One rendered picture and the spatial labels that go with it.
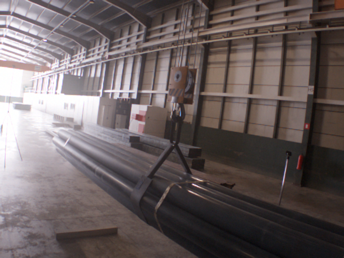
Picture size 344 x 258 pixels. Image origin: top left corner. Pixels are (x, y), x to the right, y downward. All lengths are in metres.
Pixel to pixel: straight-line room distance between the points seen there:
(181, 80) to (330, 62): 8.75
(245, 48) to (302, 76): 3.22
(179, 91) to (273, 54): 9.76
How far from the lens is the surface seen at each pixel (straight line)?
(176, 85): 2.31
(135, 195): 2.27
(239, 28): 12.24
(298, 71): 11.07
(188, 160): 10.10
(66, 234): 4.19
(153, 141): 11.95
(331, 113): 10.25
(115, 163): 2.76
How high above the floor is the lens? 1.96
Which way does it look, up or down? 3 degrees down
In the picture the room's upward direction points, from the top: 7 degrees clockwise
